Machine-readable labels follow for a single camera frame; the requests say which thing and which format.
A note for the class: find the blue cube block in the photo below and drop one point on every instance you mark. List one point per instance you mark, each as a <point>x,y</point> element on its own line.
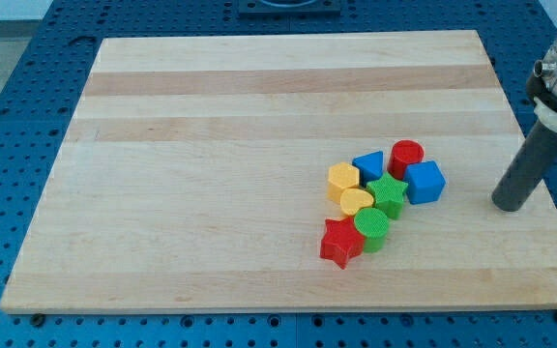
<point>425,181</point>

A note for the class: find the yellow hexagon block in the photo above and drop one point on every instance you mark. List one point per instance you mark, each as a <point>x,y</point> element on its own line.
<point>341,176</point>

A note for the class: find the yellow heart block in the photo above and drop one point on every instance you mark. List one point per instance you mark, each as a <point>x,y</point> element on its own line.
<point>352,200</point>

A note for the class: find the wooden board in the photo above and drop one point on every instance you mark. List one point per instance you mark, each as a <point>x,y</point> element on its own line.
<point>193,179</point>

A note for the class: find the red star block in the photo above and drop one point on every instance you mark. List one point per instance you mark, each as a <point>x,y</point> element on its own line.
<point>341,241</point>

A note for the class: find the blue triangle block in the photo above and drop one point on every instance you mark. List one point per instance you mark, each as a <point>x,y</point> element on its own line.
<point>370,167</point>

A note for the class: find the green cylinder block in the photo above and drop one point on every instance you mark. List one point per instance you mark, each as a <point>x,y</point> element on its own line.
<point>374,225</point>

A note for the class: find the green star block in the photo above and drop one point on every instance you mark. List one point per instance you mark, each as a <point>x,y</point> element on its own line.
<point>388,194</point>

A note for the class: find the red cylinder block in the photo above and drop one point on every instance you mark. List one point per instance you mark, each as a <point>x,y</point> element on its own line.
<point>404,153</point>

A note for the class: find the dark mounting plate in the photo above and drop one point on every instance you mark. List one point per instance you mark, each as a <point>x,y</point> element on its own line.
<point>288,7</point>

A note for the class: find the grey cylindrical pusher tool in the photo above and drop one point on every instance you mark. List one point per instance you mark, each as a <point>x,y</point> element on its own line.
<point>535,156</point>

